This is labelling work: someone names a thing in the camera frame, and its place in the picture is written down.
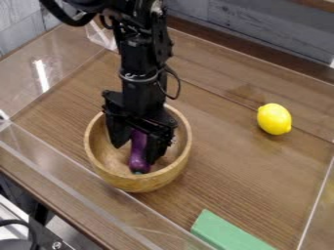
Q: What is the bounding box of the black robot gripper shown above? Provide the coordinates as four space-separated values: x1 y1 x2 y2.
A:
101 74 178 164

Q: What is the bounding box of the purple toy eggplant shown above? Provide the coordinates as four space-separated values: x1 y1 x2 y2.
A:
129 130 150 174

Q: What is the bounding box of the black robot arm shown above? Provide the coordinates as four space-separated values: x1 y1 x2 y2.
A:
40 0 178 164

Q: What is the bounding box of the brown wooden bowl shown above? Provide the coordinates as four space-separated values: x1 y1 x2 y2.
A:
83 105 194 192

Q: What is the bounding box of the yellow lemon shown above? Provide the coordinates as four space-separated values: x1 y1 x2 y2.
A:
256 104 292 136

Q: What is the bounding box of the green rectangular block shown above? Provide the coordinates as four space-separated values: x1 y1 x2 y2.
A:
191 209 276 250

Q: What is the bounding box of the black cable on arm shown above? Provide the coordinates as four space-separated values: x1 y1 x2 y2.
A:
155 64 182 102

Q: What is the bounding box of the clear acrylic corner bracket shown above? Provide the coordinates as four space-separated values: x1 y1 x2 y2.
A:
84 21 117 51

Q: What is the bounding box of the black cable lower left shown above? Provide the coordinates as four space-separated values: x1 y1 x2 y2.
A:
0 218 40 250

